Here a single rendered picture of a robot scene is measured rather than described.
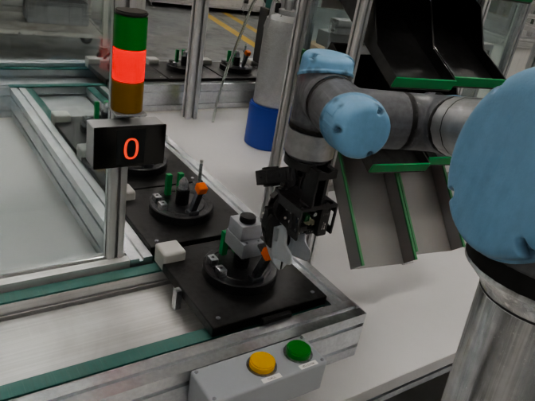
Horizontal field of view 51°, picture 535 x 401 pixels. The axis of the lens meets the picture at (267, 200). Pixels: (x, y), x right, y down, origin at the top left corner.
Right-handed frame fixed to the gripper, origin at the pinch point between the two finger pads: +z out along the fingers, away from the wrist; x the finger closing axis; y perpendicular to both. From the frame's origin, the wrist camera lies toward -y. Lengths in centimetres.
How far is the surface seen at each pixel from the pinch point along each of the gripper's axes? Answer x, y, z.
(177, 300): -13.0, -9.7, 11.8
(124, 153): -20.1, -19.5, -12.8
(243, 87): 71, -127, 13
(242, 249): -2.3, -7.5, 2.0
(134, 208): -9.3, -39.3, 9.6
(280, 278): 6.5, -6.1, 9.6
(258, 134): 53, -86, 15
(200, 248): -3.2, -20.5, 9.6
